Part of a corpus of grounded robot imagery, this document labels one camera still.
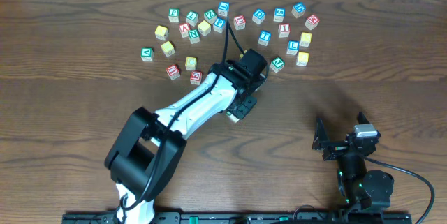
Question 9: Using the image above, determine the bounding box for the green V letter block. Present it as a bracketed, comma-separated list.
[140, 47, 154, 61]

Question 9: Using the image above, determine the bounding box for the green L letter block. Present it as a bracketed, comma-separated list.
[186, 10, 199, 27]

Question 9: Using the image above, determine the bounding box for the red I letter block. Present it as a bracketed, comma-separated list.
[278, 23, 291, 38]

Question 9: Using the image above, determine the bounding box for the green Z letter block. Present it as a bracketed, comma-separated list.
[204, 9, 217, 24]

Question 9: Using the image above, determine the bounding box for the yellow C letter block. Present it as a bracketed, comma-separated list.
[185, 57, 197, 71]

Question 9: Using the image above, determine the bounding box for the blue top letter block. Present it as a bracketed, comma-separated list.
[218, 1, 230, 17]

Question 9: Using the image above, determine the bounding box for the red E letter block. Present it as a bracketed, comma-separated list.
[190, 70, 203, 85]

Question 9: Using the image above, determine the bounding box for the red U block lower left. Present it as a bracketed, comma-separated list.
[166, 64, 181, 80]

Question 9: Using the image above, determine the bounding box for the yellow right upper block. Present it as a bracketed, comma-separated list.
[300, 32, 312, 47]

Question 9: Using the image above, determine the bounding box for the red u block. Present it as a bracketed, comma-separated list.
[166, 64, 181, 80]
[233, 15, 246, 30]

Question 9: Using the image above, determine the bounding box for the blue P letter block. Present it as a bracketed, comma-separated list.
[213, 18, 226, 33]

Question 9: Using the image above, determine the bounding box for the green B letter block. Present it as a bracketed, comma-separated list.
[226, 111, 240, 123]

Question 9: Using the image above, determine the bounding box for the red A letter block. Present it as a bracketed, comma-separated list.
[179, 23, 191, 38]

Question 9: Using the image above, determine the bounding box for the blue L letter block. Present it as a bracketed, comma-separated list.
[286, 40, 300, 55]

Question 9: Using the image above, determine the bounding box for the red U block upper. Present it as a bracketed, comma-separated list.
[233, 15, 246, 30]

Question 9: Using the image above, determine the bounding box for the yellow block near B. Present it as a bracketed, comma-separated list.
[239, 50, 247, 61]

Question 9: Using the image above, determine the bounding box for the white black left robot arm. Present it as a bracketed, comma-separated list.
[104, 60, 268, 223]

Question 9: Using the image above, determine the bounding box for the blue T letter block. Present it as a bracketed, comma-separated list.
[258, 30, 272, 47]

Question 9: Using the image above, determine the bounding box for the blue 5 number block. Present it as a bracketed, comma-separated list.
[273, 8, 286, 22]

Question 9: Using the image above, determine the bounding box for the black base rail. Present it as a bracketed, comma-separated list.
[62, 204, 413, 224]

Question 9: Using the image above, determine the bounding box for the yellow block near P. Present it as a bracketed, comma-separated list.
[197, 20, 211, 36]

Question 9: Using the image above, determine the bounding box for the green J letter block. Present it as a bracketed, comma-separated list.
[270, 57, 285, 73]

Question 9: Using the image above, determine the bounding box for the yellow far left block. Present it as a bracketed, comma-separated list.
[154, 25, 169, 41]

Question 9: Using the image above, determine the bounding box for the red M letter block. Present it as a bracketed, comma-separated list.
[305, 14, 320, 30]

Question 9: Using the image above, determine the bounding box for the yellow S letter block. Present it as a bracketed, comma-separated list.
[161, 41, 175, 57]

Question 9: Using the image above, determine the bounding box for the yellow right lower block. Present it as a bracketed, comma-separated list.
[296, 52, 309, 66]

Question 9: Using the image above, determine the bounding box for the blue D letter block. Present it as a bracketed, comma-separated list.
[252, 8, 266, 25]

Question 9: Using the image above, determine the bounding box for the green N letter block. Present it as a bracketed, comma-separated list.
[188, 29, 200, 44]

